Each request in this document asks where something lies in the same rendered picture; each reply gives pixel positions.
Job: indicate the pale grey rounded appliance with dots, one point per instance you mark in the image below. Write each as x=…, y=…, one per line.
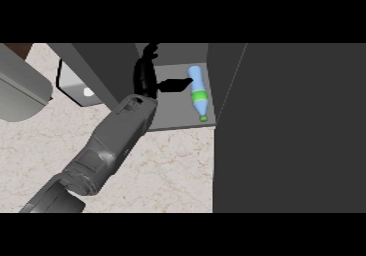
x=17, y=86

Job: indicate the dark grey cabinet door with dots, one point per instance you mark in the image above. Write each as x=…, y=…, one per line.
x=299, y=133

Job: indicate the grey open cabinet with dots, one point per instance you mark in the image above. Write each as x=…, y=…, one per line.
x=107, y=66

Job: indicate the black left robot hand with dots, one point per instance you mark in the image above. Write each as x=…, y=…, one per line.
x=144, y=78

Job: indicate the pale grey box black edge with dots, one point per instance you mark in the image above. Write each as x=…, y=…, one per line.
x=76, y=87

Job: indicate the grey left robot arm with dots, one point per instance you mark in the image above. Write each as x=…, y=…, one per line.
x=114, y=140

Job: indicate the blue water bottle green label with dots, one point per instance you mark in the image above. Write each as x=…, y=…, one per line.
x=199, y=90

